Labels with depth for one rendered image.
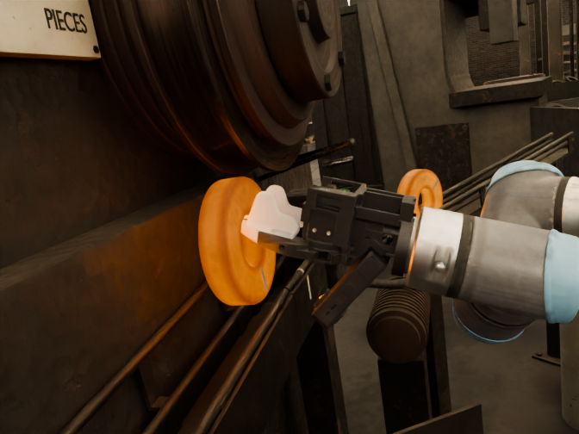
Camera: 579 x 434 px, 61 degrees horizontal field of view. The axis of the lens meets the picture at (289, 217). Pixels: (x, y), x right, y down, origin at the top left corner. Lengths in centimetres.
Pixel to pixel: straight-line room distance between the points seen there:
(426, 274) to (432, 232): 4
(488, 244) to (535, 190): 19
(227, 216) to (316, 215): 10
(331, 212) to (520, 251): 19
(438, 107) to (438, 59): 29
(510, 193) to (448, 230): 19
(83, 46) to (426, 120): 296
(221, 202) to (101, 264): 14
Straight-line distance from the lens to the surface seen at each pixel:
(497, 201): 69
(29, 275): 47
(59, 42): 59
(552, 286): 53
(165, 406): 58
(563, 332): 153
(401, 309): 107
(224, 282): 54
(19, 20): 56
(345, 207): 51
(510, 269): 52
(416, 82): 343
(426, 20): 342
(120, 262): 55
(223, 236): 53
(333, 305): 57
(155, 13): 58
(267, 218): 56
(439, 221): 52
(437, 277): 52
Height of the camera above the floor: 98
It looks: 13 degrees down
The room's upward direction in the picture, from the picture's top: 9 degrees counter-clockwise
